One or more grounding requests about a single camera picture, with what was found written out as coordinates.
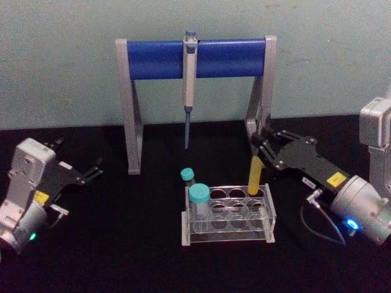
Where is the grey and blue pipette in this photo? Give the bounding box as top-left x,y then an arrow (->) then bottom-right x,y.
181,30 -> 199,150

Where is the dark right gripper cable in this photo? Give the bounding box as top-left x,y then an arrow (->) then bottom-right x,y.
300,188 -> 348,246

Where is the grey stand with blue bar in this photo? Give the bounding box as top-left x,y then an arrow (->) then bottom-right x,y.
115,35 -> 278,176

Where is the black table cloth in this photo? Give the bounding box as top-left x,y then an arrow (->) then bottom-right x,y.
0,115 -> 391,293

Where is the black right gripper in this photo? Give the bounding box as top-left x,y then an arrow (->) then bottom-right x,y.
250,127 -> 349,197

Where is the yellow tube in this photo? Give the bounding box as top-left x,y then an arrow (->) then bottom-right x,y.
247,154 -> 265,197

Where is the clear plastic tube rack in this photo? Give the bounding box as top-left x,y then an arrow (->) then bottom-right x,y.
181,183 -> 276,247

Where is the small tube with teal cap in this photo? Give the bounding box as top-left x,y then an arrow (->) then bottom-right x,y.
180,167 -> 196,189

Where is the large tube with teal cap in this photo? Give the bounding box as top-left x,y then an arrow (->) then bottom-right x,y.
188,183 -> 211,233

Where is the dark left gripper cable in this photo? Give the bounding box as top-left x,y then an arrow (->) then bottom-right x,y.
45,203 -> 70,230

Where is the dark gripper cable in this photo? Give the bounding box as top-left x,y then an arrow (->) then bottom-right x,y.
300,188 -> 348,246
45,203 -> 70,230

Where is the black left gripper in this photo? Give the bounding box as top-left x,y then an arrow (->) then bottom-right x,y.
32,137 -> 105,212

